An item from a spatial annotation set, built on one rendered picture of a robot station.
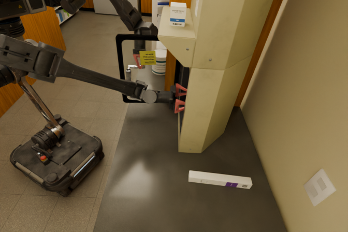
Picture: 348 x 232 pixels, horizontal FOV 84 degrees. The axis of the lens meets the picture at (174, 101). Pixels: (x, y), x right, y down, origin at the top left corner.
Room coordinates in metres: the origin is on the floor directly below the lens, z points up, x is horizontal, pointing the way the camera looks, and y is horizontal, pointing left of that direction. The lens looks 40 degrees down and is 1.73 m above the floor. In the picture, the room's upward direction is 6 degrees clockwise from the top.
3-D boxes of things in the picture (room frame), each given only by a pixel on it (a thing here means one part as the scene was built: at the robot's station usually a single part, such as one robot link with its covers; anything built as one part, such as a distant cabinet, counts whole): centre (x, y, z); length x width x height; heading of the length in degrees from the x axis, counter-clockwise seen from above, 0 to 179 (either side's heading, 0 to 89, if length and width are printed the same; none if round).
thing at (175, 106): (0.65, -0.03, 1.18); 0.09 x 0.07 x 0.07; 92
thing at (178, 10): (0.67, 0.02, 1.54); 0.05 x 0.05 x 0.06; 3
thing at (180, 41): (0.72, 0.02, 1.46); 0.32 x 0.12 x 0.10; 3
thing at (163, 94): (0.69, 0.04, 1.17); 0.10 x 0.07 x 0.07; 2
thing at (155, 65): (0.85, 0.14, 1.19); 0.30 x 0.01 x 0.40; 99
